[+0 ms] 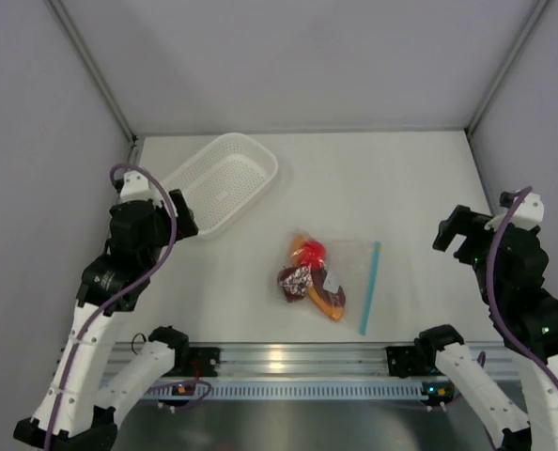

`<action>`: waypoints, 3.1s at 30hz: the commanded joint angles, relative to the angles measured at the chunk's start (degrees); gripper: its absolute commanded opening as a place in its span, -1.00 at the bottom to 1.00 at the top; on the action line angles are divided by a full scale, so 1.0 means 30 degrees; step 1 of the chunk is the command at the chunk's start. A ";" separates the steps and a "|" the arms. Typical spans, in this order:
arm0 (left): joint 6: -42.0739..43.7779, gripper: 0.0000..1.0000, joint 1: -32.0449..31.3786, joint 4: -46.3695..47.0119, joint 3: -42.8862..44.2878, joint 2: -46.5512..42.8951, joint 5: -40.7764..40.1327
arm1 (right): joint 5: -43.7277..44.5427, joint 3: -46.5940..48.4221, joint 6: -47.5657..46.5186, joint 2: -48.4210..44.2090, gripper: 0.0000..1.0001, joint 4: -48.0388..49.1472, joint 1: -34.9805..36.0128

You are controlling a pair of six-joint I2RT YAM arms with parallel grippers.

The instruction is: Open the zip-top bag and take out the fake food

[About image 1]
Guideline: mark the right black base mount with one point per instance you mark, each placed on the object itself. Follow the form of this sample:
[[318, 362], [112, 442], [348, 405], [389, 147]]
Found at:
[[405, 361]]

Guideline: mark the orange maroon fake fruit slice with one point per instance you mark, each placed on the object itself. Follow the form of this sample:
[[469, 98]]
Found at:
[[331, 304]]

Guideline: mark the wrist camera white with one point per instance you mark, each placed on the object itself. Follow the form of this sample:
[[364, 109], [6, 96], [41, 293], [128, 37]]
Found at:
[[137, 187], [529, 214]]

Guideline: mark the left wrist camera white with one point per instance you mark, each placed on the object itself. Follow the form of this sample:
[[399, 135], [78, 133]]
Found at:
[[137, 187]]

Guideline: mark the aluminium mounting rail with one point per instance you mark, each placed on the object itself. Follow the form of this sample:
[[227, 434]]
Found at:
[[314, 360]]

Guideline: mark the white perforated plastic basket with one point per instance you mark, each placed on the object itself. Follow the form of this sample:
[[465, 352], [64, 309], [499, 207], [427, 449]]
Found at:
[[223, 180]]

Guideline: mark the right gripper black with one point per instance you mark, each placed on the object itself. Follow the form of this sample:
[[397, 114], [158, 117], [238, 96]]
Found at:
[[461, 221]]

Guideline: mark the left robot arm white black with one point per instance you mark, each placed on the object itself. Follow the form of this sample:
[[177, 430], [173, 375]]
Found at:
[[78, 413]]

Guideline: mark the red fake apple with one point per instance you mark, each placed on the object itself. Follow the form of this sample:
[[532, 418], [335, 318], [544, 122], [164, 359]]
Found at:
[[312, 254]]

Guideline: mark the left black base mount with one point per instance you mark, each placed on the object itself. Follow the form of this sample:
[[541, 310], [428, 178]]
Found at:
[[199, 359]]

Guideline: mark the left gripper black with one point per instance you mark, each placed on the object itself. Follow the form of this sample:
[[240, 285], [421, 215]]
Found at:
[[185, 226]]

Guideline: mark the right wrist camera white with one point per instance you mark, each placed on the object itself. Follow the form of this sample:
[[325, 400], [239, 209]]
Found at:
[[529, 214]]

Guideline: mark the dark maroon fake fig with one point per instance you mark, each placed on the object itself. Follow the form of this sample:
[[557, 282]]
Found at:
[[294, 282]]

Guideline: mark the white slotted cable duct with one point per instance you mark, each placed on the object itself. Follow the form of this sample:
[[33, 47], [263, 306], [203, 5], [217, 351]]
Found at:
[[390, 389]]

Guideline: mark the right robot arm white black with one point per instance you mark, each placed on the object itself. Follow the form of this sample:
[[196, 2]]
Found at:
[[527, 321]]

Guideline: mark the clear zip top bag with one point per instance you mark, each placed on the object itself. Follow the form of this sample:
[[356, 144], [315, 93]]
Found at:
[[354, 266]]

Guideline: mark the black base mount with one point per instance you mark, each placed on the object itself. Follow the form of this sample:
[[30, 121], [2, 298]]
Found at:
[[199, 359], [405, 361]]

